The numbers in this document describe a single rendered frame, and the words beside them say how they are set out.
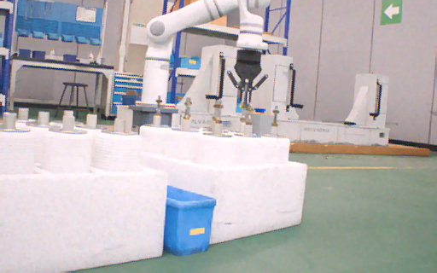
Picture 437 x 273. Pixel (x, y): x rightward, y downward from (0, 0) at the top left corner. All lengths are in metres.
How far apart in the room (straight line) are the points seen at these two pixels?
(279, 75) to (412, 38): 3.49
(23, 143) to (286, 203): 0.77
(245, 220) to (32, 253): 0.56
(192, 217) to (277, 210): 0.36
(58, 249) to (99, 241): 0.09
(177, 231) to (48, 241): 0.29
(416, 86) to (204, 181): 6.00
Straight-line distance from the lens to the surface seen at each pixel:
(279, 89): 3.98
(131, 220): 0.94
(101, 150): 0.95
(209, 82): 3.73
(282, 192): 1.31
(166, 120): 1.73
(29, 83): 9.53
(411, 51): 7.09
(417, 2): 7.21
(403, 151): 5.04
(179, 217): 1.00
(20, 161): 0.84
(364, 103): 4.88
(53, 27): 7.22
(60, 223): 0.86
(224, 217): 1.14
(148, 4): 7.88
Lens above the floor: 0.32
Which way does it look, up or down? 3 degrees down
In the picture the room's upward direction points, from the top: 5 degrees clockwise
